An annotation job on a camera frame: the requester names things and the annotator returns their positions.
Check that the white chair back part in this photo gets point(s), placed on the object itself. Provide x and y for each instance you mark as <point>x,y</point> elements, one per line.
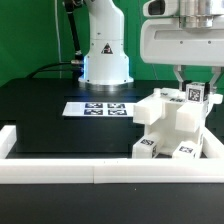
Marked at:
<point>151,108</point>

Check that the white tagged cube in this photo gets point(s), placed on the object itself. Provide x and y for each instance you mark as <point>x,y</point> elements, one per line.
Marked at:
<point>197,92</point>

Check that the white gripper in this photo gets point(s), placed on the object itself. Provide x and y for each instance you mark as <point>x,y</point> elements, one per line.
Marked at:
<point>184,32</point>

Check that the white U-shaped fence frame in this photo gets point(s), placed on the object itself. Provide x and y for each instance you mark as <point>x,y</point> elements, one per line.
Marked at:
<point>102,171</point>

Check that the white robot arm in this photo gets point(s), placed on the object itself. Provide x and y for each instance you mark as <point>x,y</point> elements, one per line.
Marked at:
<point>105,66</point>

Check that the white marker sheet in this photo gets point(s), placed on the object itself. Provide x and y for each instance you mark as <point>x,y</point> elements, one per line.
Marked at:
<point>98,109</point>

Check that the white chair seat part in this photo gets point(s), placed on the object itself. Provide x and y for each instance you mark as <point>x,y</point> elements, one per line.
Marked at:
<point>173,133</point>

